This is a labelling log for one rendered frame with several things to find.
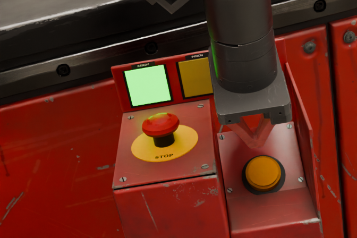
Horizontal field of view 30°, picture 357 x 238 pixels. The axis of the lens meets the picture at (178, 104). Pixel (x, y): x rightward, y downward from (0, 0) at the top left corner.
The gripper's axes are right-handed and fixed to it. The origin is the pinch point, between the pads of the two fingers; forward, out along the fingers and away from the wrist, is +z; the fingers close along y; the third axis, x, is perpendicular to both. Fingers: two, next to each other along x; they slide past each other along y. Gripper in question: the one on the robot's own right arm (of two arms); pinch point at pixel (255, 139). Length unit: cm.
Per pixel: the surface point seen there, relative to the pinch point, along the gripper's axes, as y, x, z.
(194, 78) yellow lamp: 10.6, 5.6, -0.5
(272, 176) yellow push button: -0.4, -1.3, 5.6
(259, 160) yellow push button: 1.6, -0.2, 4.9
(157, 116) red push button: 3.2, 9.7, -2.4
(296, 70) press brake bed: 25.5, -8.2, 13.8
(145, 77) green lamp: 10.9, 11.0, -1.5
